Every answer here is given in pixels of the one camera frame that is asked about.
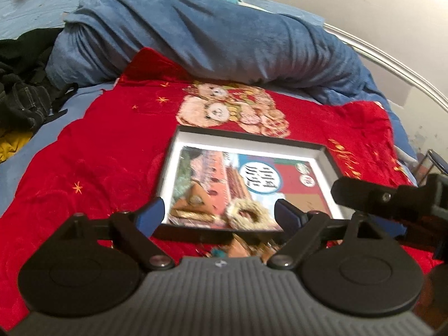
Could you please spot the yellow cloth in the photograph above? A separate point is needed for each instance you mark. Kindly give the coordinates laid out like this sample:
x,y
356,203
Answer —
x,y
12,145

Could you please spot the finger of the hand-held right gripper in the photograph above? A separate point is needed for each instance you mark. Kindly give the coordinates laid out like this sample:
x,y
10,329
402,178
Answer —
x,y
397,227
367,197

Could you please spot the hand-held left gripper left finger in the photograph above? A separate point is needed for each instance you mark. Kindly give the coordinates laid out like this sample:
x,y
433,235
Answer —
x,y
151,215

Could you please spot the dark clothing pile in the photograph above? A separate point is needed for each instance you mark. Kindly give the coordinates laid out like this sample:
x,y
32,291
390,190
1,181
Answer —
x,y
24,77

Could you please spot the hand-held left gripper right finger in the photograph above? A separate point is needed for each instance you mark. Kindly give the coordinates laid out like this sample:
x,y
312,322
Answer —
x,y
287,215

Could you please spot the white bed frame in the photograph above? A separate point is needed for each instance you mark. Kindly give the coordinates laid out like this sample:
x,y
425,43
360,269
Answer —
x,y
385,57

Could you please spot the red bear print blanket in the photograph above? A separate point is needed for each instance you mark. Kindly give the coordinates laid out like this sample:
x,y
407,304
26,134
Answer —
x,y
105,154

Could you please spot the metal leg stool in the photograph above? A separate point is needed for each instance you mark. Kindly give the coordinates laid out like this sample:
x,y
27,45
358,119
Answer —
x,y
437,161

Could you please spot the light blue bed sheet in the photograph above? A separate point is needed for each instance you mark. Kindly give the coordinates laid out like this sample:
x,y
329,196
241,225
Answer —
x,y
31,7

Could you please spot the printed picture card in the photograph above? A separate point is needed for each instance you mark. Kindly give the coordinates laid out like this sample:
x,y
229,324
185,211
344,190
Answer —
x,y
266,168

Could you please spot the small teal item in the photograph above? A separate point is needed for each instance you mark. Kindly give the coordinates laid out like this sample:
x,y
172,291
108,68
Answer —
x,y
219,252

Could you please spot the grey shallow box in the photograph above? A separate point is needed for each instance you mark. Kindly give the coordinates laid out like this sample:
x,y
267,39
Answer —
x,y
245,138

